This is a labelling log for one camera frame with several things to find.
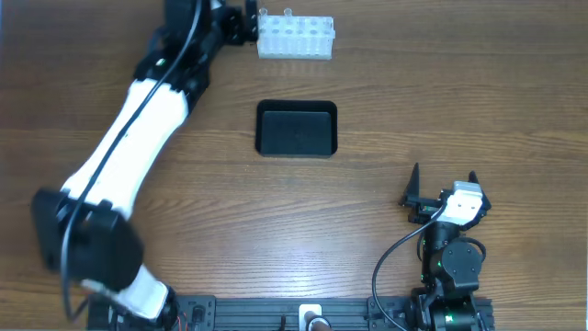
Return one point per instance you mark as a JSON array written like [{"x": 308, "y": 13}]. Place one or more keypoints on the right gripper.
[{"x": 427, "y": 211}]

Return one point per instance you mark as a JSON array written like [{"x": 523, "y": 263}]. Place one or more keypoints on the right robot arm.
[{"x": 452, "y": 264}]

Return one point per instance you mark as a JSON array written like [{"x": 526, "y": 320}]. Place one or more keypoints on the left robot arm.
[{"x": 151, "y": 133}]

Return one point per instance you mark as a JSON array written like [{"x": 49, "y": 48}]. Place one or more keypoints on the black tray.
[{"x": 296, "y": 133}]

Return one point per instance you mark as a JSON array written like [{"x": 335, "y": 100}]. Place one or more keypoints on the white test tube rack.
[{"x": 294, "y": 46}]

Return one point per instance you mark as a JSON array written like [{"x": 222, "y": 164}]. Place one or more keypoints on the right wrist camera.
[{"x": 464, "y": 202}]

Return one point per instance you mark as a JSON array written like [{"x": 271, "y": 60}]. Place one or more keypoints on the mounting rail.
[{"x": 257, "y": 312}]

